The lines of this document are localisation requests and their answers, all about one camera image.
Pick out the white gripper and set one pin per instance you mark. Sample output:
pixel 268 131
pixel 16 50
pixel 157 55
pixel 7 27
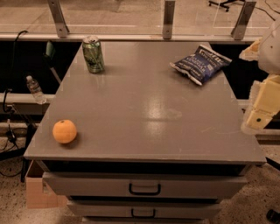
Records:
pixel 271 53

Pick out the orange fruit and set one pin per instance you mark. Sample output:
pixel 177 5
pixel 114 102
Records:
pixel 64 131

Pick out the green soda can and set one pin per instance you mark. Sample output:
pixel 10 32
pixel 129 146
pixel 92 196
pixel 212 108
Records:
pixel 92 51

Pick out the blue chip bag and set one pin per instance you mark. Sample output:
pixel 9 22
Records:
pixel 202 65

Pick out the black office chair base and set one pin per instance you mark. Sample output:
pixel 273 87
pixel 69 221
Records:
pixel 223 4

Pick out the grey drawer cabinet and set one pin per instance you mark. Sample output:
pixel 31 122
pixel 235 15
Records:
pixel 141 122

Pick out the clear plastic water bottle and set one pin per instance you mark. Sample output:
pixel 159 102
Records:
pixel 35 90

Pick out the cardboard box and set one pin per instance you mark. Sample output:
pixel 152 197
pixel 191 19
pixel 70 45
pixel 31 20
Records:
pixel 38 193

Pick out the right metal bracket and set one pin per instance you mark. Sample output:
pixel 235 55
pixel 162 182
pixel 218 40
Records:
pixel 240 27

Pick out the metal bracket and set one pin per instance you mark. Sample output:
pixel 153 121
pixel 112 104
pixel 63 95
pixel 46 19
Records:
pixel 240 27
pixel 169 8
pixel 58 18

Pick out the middle metal bracket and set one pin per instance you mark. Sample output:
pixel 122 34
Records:
pixel 169 8

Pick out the top drawer black handle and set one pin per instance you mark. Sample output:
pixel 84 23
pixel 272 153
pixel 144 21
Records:
pixel 140 190

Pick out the drawer black handle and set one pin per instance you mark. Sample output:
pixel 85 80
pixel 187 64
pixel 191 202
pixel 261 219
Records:
pixel 140 190
pixel 143 214

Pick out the green handled tool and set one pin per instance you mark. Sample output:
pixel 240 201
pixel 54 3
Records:
pixel 48 56

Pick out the left metal bracket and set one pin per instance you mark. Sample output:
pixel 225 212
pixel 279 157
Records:
pixel 58 18

